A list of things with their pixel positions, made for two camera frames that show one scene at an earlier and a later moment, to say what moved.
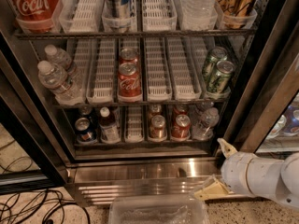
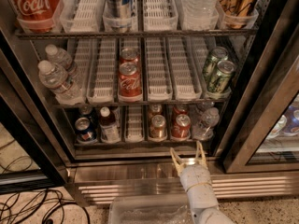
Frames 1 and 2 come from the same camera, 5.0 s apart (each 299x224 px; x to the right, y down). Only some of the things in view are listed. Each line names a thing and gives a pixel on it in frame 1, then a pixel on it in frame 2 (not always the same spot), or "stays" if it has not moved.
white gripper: [234, 173] to [193, 174]
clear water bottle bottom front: [204, 130] stays
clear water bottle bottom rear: [202, 106] stays
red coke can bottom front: [180, 130] stays
